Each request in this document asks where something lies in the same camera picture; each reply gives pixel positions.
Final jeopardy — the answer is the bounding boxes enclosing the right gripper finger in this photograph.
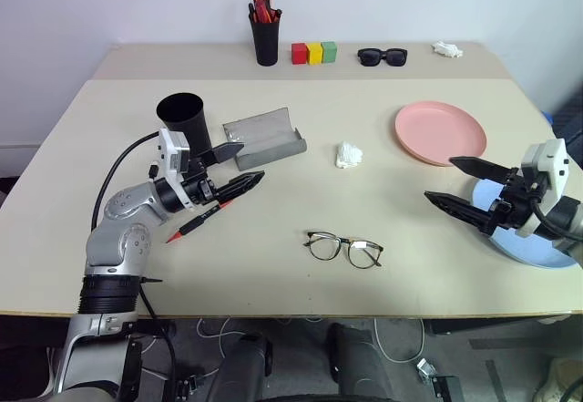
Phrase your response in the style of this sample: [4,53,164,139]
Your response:
[424,190,496,235]
[448,155,519,188]

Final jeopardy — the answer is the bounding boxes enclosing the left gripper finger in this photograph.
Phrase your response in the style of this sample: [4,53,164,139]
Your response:
[211,142,246,166]
[215,170,267,204]

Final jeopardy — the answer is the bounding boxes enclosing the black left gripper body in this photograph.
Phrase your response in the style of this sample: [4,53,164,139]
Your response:
[180,149,221,207]

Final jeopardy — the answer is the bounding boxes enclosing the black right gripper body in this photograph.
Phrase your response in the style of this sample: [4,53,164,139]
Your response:
[484,168,556,239]

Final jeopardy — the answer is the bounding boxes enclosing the open grey glasses case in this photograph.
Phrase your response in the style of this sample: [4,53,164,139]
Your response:
[221,107,308,172]

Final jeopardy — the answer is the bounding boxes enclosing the black marker with red caps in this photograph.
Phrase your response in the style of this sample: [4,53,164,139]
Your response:
[165,198,236,245]

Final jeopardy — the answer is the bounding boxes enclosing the light blue plate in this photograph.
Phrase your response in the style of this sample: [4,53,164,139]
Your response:
[472,178,580,271]

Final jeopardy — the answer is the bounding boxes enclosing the empty black cup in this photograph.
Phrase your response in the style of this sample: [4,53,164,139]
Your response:
[156,92,213,160]

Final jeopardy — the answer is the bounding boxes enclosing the pink plate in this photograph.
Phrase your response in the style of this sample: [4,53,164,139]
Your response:
[394,99,488,168]

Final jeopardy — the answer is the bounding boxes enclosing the crumpled white tissue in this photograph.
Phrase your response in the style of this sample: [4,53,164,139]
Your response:
[431,40,465,59]
[334,140,364,170]

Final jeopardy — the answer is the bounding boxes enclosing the black pen holder cup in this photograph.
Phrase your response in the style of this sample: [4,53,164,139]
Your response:
[248,11,281,67]

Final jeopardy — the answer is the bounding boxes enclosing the thin dark-rimmed eyeglasses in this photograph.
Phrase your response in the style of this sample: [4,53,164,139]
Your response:
[302,231,385,272]

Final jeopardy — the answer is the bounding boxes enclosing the yellow cube block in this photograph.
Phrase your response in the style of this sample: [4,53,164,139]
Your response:
[305,42,325,66]

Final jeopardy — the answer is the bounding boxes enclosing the black sunglasses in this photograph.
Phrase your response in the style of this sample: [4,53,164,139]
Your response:
[356,46,409,68]

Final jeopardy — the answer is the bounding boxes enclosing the small metal clamp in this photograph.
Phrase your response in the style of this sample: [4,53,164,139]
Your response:
[415,357,439,384]

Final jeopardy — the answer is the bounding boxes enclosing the beige shoe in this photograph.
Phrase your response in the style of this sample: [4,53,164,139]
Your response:
[533,356,583,402]

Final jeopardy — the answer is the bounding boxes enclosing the dark grey rounded shape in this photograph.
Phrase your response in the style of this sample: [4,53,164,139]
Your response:
[326,322,394,402]
[217,331,275,402]

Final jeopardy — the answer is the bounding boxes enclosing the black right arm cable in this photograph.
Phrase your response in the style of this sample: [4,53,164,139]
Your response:
[531,200,583,242]

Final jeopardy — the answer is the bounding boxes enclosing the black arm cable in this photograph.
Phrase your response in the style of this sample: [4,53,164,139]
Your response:
[90,131,179,402]
[531,200,583,242]

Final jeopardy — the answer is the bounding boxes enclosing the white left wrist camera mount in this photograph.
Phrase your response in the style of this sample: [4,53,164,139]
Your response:
[157,128,196,214]

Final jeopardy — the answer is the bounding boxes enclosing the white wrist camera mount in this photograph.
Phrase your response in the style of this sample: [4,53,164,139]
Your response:
[519,138,571,194]
[157,128,196,214]

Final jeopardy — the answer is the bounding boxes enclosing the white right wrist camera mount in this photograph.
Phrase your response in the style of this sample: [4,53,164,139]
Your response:
[519,138,571,194]

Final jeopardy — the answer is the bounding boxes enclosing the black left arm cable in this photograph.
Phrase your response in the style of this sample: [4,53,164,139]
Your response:
[90,131,179,402]

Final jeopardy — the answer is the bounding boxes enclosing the white floor cable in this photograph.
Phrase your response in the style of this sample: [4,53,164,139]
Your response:
[195,316,234,363]
[372,316,425,363]

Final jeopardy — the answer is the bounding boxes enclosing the black floor bracket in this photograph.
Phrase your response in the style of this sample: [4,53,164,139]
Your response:
[429,376,466,402]

